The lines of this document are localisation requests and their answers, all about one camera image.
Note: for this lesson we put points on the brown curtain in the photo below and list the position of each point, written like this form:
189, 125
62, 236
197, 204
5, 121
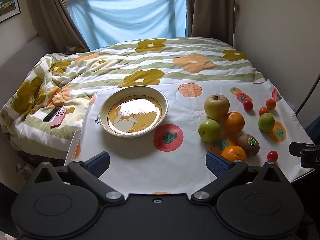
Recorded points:
210, 10
50, 12

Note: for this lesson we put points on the pink phone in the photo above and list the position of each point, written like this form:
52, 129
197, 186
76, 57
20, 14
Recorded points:
60, 119

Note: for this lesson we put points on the light blue hanging cloth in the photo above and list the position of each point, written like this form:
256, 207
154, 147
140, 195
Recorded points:
130, 17

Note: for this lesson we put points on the dark blue cloth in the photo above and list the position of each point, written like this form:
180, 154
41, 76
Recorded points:
313, 130

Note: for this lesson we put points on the cream bowl with yellow print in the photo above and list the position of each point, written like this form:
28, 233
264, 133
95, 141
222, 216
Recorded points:
135, 115

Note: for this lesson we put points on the red cherry tomato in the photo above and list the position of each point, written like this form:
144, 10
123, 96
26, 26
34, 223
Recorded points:
272, 156
248, 105

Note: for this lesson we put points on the black phone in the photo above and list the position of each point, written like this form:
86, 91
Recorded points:
51, 115

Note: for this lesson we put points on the orange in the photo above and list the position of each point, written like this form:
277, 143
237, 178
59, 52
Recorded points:
234, 122
233, 153

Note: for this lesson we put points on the green apple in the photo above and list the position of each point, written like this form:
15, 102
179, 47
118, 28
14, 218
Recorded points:
266, 122
209, 130

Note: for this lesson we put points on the framed wall picture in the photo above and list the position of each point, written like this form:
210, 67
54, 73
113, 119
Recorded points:
8, 0

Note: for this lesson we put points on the white fruit-print tablecloth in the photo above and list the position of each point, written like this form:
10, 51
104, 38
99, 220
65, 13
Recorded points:
140, 160

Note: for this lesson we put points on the orange-red cherry tomato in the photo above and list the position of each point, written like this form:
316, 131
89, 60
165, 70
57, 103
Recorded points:
263, 111
270, 104

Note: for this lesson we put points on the floral striped blanket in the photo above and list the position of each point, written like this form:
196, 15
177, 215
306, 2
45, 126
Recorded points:
160, 62

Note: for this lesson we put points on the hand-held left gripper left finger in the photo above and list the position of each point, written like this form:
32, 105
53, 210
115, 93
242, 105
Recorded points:
98, 163

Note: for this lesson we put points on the large yellow-green apple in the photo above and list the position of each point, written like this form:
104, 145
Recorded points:
217, 106

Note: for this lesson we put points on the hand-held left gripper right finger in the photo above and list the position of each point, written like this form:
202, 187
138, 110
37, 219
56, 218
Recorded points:
216, 163

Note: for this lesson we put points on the brown kiwi with green sticker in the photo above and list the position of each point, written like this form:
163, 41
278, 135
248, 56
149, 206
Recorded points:
247, 143

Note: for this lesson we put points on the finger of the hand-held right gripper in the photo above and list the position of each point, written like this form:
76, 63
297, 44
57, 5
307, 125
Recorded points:
298, 148

